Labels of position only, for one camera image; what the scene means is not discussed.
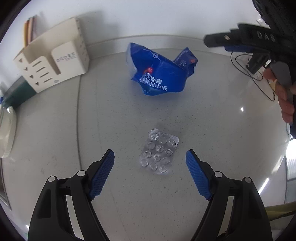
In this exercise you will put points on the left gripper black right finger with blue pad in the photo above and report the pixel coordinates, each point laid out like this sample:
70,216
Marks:
235,210

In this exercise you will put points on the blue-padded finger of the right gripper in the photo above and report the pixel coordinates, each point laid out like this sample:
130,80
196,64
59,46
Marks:
238,48

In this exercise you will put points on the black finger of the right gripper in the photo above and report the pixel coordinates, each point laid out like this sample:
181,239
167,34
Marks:
224,39

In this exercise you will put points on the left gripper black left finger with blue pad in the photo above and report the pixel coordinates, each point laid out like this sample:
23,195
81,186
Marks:
51,220

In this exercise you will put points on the person right hand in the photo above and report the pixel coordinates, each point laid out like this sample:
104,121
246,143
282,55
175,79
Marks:
287,108

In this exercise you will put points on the blue tissue wrapper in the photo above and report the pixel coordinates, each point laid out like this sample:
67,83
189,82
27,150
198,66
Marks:
157,74

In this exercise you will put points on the empty pill blister pack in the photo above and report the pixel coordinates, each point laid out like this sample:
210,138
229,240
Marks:
158,152

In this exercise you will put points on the dark green backsplash strip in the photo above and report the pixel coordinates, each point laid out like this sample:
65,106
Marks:
18,93

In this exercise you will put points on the cream utensil organizer box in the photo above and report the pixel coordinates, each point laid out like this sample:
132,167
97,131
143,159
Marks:
57,55

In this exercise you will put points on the orange chopsticks bundle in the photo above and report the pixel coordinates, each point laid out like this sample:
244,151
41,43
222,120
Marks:
28,30

